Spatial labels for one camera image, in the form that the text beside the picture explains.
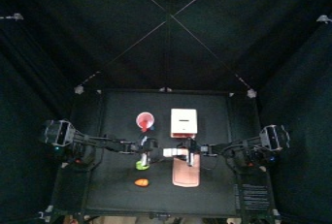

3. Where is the silver table clamp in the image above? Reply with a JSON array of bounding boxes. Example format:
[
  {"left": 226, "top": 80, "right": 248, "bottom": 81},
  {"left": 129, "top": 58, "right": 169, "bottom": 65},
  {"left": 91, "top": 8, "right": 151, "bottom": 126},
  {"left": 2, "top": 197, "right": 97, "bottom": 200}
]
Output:
[
  {"left": 38, "top": 206, "right": 56, "bottom": 223},
  {"left": 269, "top": 208, "right": 283, "bottom": 224}
]

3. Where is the red plastic cup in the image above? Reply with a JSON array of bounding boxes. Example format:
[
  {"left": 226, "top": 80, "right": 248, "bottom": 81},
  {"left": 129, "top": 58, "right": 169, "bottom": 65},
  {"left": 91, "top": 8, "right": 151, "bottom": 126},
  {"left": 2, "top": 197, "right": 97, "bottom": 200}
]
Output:
[{"left": 135, "top": 112, "right": 155, "bottom": 134}]

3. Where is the white printed label sticker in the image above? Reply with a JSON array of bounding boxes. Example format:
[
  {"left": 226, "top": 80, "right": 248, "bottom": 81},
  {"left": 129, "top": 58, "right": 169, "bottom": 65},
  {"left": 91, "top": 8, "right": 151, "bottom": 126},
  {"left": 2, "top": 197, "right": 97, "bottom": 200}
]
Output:
[{"left": 238, "top": 183, "right": 271, "bottom": 212}]

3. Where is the orange toy food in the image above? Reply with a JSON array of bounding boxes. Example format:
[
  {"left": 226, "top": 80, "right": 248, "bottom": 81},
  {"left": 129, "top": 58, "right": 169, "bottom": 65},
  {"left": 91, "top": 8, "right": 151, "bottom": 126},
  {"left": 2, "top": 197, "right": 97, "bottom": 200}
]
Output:
[{"left": 134, "top": 177, "right": 150, "bottom": 188}]

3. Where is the pink rectangular plate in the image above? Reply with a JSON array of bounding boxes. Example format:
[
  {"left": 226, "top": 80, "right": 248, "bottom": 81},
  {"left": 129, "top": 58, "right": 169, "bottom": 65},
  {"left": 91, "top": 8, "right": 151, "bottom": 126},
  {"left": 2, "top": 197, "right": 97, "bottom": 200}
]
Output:
[{"left": 172, "top": 152, "right": 202, "bottom": 188}]

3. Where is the thin diagonal brace wire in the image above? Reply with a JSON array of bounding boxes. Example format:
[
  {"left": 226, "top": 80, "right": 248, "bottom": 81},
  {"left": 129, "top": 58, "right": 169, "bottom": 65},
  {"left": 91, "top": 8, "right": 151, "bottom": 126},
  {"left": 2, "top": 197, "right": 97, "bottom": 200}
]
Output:
[
  {"left": 79, "top": 0, "right": 229, "bottom": 86},
  {"left": 119, "top": 0, "right": 253, "bottom": 90}
]

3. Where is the white box with red base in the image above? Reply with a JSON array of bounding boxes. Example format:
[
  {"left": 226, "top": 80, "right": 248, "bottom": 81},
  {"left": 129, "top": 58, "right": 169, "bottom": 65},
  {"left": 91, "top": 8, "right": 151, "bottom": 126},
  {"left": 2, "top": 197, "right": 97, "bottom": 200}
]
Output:
[{"left": 169, "top": 108, "right": 200, "bottom": 140}]

